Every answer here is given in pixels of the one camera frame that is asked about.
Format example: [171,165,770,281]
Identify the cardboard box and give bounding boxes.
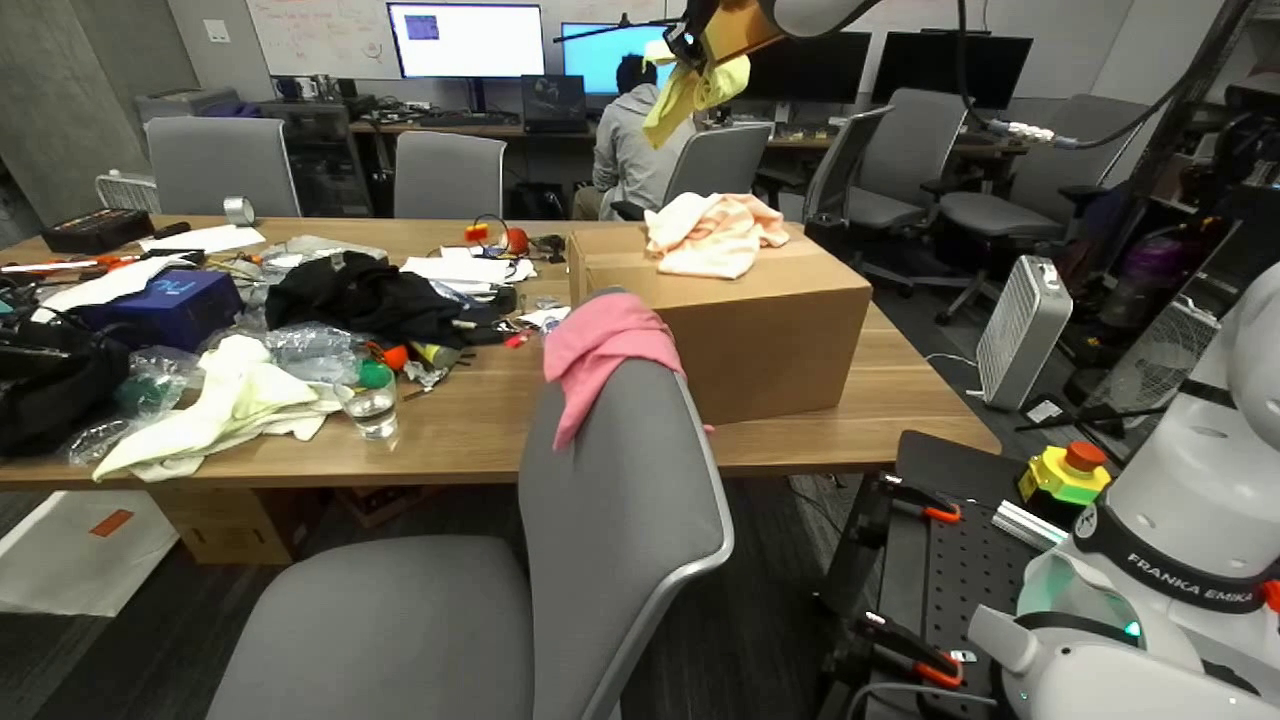
[567,225,870,423]

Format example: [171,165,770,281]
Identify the peach pink shirt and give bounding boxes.
[644,194,788,281]

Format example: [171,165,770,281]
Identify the computer monitor lit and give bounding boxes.
[388,4,545,82]

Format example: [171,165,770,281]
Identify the emergency stop button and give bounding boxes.
[1017,440,1111,508]

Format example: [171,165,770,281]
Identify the grey chair far middle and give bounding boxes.
[390,134,509,222]

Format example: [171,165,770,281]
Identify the grey chair behind box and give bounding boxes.
[665,123,770,200]

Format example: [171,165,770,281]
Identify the clear plastic bags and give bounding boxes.
[263,324,401,440]

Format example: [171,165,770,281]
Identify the wooden table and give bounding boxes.
[0,217,1003,570]

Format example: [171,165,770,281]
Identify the orange ball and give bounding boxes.
[505,227,533,255]

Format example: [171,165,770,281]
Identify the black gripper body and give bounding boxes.
[665,4,719,69]

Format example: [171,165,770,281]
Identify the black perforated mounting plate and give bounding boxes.
[816,434,1029,720]

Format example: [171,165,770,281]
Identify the person in grey hoodie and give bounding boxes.
[572,53,695,222]

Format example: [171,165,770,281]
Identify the yellow microfiber cloth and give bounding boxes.
[644,40,750,149]

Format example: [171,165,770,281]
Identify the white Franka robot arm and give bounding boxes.
[969,269,1280,720]

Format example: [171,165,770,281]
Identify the green ball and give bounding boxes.
[357,362,395,392]

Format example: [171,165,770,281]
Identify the pink cloth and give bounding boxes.
[545,294,682,449]

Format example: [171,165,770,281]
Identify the black clothing pile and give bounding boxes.
[263,253,517,350]

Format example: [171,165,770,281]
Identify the black bag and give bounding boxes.
[0,319,132,455]

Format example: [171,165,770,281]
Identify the grey chair far left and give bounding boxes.
[142,117,301,217]

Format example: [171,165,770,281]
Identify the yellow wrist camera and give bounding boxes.
[704,0,781,63]

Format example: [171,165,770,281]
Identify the white papers stack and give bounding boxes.
[402,248,534,297]

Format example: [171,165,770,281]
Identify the blue box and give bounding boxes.
[77,269,239,353]

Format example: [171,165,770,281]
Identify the grey office chair foreground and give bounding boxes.
[206,362,734,720]

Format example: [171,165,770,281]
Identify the pale yellow cloth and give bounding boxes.
[91,335,347,484]

